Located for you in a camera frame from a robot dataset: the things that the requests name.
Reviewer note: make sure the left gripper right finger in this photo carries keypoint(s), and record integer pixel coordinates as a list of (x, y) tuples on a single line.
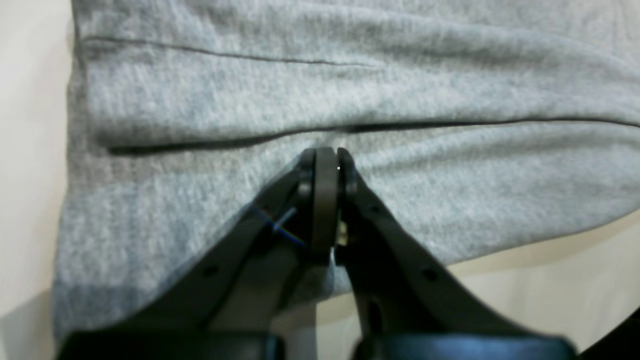
[(410, 306)]

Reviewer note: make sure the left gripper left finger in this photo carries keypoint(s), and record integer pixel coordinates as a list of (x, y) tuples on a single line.
[(223, 307)]

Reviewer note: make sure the grey T-shirt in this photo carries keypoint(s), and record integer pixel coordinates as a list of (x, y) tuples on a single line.
[(483, 125)]

